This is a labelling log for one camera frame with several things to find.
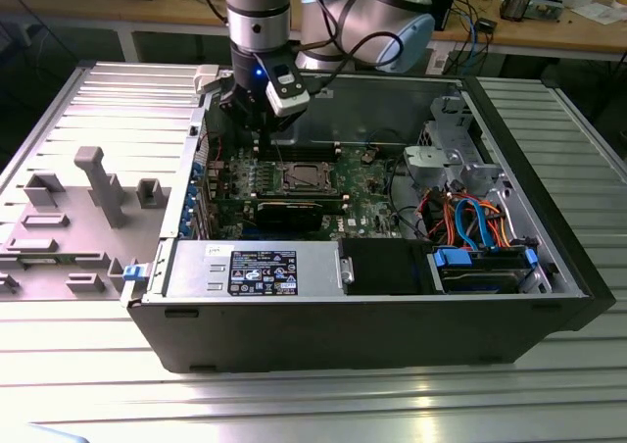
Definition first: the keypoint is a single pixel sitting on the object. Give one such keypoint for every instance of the hard disk in blue carrier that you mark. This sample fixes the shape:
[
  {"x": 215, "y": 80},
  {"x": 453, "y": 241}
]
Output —
[{"x": 482, "y": 279}]

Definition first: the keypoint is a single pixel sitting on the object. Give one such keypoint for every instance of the small black adapter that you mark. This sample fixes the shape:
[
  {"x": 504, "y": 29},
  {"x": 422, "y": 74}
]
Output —
[{"x": 486, "y": 25}]

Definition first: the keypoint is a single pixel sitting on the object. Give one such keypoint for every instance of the metal locking lever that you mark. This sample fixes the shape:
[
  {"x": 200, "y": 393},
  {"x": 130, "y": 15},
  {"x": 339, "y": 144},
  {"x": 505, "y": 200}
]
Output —
[{"x": 279, "y": 153}]

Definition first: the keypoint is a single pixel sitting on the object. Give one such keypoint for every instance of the wooden workbench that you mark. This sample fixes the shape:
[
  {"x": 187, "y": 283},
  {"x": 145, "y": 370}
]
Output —
[{"x": 539, "y": 36}]

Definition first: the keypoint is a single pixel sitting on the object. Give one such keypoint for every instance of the blue case latch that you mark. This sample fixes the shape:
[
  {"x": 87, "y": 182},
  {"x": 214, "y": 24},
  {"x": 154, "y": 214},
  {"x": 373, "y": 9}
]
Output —
[{"x": 134, "y": 272}]

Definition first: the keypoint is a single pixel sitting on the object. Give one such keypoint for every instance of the grey parts rack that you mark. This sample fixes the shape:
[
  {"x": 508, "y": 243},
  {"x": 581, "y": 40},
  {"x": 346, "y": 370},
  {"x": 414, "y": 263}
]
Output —
[{"x": 59, "y": 247}]

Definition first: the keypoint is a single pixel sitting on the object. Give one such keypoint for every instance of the white hanging tag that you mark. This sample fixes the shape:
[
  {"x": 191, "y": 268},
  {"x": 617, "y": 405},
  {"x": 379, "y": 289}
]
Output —
[{"x": 438, "y": 61}]

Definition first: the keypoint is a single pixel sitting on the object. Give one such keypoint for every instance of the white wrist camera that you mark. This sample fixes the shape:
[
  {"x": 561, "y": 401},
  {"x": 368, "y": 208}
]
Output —
[{"x": 289, "y": 97}]

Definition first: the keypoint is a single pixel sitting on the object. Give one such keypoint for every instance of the brown electronic module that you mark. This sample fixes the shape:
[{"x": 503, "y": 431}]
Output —
[{"x": 514, "y": 4}]

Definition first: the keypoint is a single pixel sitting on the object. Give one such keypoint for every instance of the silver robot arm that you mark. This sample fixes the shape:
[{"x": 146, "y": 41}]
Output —
[{"x": 257, "y": 2}]

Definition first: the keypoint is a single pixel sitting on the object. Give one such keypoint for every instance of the green RAM stick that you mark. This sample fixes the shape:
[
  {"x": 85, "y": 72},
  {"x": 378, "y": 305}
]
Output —
[{"x": 313, "y": 196}]

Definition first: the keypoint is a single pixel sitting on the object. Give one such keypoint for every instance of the white paper sheets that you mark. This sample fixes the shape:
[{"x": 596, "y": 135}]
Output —
[{"x": 602, "y": 12}]

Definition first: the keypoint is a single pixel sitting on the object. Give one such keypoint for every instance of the black plastic shroud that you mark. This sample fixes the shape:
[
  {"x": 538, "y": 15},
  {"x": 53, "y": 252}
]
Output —
[{"x": 382, "y": 266}]

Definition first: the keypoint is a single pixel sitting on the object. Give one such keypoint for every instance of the graphics card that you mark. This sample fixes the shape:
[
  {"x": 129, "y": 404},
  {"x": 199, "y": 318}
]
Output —
[{"x": 289, "y": 217}]

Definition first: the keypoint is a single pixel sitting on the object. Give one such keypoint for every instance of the coin battery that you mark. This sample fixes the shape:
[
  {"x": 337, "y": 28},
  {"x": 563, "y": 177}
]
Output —
[{"x": 369, "y": 157}]

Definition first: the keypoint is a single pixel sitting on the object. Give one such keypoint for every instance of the grey metal drive cage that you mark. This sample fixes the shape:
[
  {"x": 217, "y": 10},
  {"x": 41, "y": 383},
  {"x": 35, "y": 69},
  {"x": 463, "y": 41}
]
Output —
[{"x": 441, "y": 161}]

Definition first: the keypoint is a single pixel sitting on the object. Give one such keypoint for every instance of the grey power supply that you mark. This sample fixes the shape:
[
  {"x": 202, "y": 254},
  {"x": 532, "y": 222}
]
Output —
[{"x": 196, "y": 266}]

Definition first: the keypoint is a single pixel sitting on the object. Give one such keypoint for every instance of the green motherboard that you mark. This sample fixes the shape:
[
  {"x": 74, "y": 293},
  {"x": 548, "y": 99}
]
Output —
[{"x": 365, "y": 203}]

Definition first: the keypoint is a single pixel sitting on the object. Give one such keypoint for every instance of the grey electronic device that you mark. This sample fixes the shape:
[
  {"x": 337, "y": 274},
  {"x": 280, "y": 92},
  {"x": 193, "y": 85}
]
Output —
[{"x": 546, "y": 4}]

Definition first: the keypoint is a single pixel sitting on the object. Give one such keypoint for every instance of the CPU socket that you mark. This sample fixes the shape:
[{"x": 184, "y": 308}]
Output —
[{"x": 277, "y": 188}]

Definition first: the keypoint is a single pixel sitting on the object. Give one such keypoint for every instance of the black PC case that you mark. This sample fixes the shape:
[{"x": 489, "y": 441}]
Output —
[{"x": 343, "y": 335}]

